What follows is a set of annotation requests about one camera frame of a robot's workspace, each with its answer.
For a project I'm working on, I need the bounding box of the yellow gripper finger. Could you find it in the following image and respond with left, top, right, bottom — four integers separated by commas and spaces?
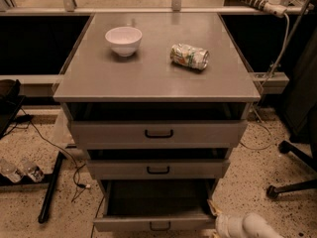
207, 199, 222, 216

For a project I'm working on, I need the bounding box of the white bowl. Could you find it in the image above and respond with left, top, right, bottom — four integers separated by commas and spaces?
105, 27, 143, 57

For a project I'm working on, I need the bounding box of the crushed soda can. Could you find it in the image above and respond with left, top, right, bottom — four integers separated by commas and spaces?
170, 44, 209, 70

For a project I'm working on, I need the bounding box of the right plastic water bottle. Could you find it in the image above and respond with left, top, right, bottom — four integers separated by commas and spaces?
21, 158, 45, 182

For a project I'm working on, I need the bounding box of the black floor cable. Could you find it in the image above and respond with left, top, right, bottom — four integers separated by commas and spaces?
3, 107, 104, 238

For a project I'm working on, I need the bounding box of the grey top drawer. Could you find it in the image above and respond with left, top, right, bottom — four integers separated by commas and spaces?
68, 120, 247, 150

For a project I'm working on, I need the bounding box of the plastic water bottle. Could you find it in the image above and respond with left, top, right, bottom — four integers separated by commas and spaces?
21, 158, 45, 182
0, 159, 23, 183

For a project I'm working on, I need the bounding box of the grey drawer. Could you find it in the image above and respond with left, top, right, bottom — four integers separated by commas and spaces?
87, 159, 230, 179
68, 120, 247, 150
94, 179, 215, 232

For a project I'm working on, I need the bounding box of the grey middle drawer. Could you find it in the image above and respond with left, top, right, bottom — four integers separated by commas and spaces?
87, 159, 230, 179

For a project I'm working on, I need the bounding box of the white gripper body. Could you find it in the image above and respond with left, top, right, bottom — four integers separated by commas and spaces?
215, 214, 244, 238

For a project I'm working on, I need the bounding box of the black equipment on left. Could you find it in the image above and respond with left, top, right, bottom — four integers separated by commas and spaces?
0, 79, 25, 138

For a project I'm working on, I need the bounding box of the black office chair base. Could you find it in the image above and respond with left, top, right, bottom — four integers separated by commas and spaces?
265, 111, 317, 199

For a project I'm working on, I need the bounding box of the grey drawer cabinet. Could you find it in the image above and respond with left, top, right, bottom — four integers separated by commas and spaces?
53, 11, 262, 203

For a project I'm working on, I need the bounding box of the left plastic water bottle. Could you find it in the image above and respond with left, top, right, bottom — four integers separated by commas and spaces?
0, 159, 23, 183

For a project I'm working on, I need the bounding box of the grey bottom drawer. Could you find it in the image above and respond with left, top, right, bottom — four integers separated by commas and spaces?
94, 179, 215, 232

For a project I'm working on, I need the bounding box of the white power strip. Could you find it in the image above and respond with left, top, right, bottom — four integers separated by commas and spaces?
238, 0, 286, 18

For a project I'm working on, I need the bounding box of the white cable on right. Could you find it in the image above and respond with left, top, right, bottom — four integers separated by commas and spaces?
238, 12, 291, 152

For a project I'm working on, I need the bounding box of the black floor stand bar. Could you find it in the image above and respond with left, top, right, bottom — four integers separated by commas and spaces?
0, 152, 65, 224

